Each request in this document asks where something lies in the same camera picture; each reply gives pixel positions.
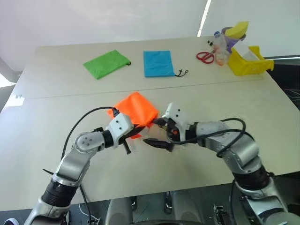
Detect clear plastic bottle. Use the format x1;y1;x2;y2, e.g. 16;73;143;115
213;31;231;67

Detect white loose floor wires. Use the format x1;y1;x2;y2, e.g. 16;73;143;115
78;202;102;225

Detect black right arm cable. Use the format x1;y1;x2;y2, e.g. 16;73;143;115
172;118;248;158

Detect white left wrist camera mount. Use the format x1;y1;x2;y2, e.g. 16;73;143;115
105;112;135;150

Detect grey rounded robot body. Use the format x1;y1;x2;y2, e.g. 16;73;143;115
104;190;214;225

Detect orange fabric pouch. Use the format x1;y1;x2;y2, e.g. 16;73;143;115
107;91;160;140

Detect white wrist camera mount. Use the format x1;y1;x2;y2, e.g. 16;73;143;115
105;112;135;150
163;102;188;143

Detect yellow plastic bin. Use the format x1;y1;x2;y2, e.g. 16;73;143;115
227;45;275;76

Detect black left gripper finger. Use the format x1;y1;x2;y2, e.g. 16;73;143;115
121;140;131;156
131;125;146;136

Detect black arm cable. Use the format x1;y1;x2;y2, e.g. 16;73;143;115
172;118;248;158
61;106;119;225

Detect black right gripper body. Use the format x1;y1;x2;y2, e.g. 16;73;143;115
165;118;183;144

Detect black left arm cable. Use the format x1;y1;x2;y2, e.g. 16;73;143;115
61;106;119;225

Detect red handled scissors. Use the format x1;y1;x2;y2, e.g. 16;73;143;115
196;51;215;64

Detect blue white shoe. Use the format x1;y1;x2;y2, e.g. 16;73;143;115
0;217;20;225

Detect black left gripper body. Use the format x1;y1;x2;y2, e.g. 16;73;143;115
118;126;138;144

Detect blue fabric drawstring pouch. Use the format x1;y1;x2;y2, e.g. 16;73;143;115
143;50;189;78

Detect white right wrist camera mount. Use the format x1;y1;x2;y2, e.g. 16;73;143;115
163;102;188;143

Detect white box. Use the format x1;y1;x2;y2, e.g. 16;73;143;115
234;42;255;60

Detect purple plastic cup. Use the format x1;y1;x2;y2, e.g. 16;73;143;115
221;27;247;52

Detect black metal bracket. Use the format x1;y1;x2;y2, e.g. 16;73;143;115
212;203;233;225

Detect dark side desk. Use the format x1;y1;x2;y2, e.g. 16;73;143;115
264;54;300;122

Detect green fabric pouch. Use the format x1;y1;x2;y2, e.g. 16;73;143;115
82;49;132;80

